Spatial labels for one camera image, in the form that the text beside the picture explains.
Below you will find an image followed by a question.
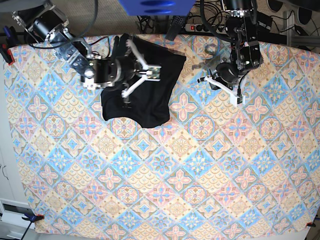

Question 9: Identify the white power strip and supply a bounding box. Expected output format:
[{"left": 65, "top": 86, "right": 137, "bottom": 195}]
[{"left": 184, "top": 22, "right": 233, "bottom": 34}]

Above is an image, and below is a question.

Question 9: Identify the patterned tablecloth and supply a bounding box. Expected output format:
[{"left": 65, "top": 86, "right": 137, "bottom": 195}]
[{"left": 4, "top": 35, "right": 320, "bottom": 240}]

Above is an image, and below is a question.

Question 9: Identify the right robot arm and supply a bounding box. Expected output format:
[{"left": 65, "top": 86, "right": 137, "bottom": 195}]
[{"left": 12, "top": 0, "right": 161, "bottom": 99}]

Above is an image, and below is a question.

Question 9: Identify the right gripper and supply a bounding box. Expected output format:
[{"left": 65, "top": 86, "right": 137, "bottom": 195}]
[{"left": 109, "top": 36, "right": 162, "bottom": 98}]

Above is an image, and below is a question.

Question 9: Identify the orange clamp lower right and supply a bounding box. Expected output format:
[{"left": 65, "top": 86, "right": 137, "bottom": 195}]
[{"left": 306, "top": 222, "right": 316, "bottom": 228}]

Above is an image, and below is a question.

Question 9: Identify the aluminium frame rail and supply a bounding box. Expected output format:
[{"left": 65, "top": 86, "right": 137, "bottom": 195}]
[{"left": 281, "top": 10, "right": 320, "bottom": 51}]

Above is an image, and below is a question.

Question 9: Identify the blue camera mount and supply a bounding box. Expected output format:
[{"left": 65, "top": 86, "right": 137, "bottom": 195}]
[{"left": 119, "top": 0, "right": 196, "bottom": 16}]

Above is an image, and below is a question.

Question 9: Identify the blue orange clamp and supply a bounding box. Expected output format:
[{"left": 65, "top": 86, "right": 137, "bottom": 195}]
[
  {"left": 0, "top": 26, "right": 16, "bottom": 66},
  {"left": 21, "top": 213, "right": 45, "bottom": 223}
]

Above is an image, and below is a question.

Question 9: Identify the blue orange clamp upper left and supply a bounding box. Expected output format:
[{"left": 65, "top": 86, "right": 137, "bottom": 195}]
[{"left": 0, "top": 26, "right": 16, "bottom": 66}]

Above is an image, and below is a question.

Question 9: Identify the black T-shirt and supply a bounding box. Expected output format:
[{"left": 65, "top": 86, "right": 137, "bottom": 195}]
[{"left": 100, "top": 37, "right": 187, "bottom": 129}]

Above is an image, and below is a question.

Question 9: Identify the blue orange clamp lower left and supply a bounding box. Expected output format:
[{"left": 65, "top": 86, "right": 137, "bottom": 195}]
[{"left": 21, "top": 213, "right": 45, "bottom": 223}]

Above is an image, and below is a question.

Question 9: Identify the white cabinet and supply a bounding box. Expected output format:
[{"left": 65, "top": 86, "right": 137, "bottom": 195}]
[{"left": 0, "top": 65, "right": 35, "bottom": 239}]

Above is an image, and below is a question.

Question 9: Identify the black remote-like bracket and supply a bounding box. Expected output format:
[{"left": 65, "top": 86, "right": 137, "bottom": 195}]
[{"left": 165, "top": 15, "right": 187, "bottom": 41}]

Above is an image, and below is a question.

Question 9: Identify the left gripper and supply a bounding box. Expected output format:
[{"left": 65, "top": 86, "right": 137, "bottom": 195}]
[{"left": 197, "top": 61, "right": 247, "bottom": 107}]

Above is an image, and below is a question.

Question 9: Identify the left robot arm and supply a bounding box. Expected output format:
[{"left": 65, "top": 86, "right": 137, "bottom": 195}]
[{"left": 197, "top": 0, "right": 263, "bottom": 107}]

